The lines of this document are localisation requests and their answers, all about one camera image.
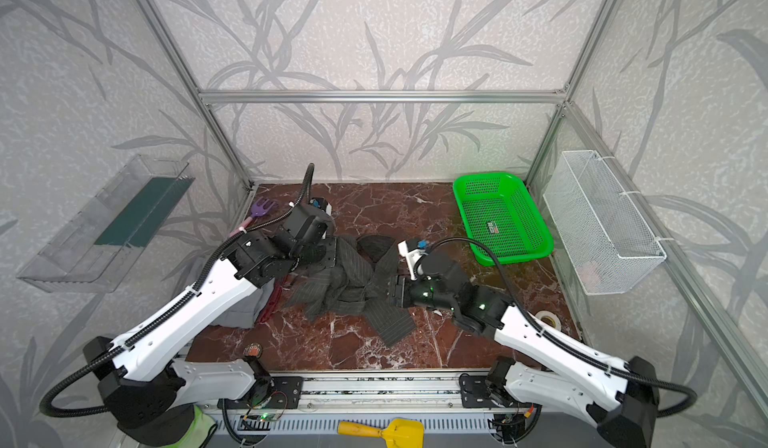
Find black green work glove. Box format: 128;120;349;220
114;403;217;447

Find dark grey striped shirt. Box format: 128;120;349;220
285;235;416;347

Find white tape roll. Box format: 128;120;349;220
535;310;563;332

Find small round orange lid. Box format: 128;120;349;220
243;343;263;359

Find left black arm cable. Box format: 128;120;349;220
38;162;316;419

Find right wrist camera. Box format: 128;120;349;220
397;238;428;281

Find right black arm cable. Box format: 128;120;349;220
419;236;699;419

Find yellow toy shovel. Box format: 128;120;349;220
337;418;424;448

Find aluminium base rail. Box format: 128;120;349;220
179;369;631;416

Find white wire mesh basket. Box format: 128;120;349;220
543;150;667;296

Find green plastic basket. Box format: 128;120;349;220
452;172;554;267

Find clear plastic wall bin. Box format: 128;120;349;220
17;155;195;293

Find maroon folded shirt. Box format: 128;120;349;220
256;275;295;325

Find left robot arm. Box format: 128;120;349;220
98;198;334;430

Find purple pink toy rake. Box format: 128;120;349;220
230;197;278;237

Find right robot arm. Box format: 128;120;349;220
388;241;659;447

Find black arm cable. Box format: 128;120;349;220
419;236;699;419
38;162;316;419

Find light grey folded shirt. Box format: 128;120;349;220
174;255;275;329

